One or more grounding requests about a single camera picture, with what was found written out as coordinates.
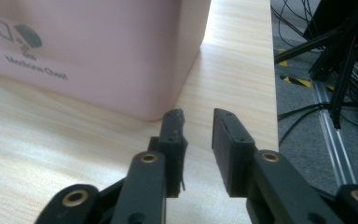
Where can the aluminium floor rail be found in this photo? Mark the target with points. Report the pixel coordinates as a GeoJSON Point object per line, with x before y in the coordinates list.
{"type": "Point", "coordinates": [332, 137]}

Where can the pink plastic storage box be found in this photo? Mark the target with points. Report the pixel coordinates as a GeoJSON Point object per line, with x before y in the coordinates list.
{"type": "Point", "coordinates": [112, 53]}

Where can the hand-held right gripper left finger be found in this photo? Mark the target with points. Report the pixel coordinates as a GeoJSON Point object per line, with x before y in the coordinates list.
{"type": "Point", "coordinates": [171, 146]}

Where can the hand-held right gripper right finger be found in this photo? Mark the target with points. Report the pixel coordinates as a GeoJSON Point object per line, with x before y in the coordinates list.
{"type": "Point", "coordinates": [233, 155]}

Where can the yellow black hazard tape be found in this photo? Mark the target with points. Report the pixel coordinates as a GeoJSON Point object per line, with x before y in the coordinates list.
{"type": "Point", "coordinates": [298, 81]}

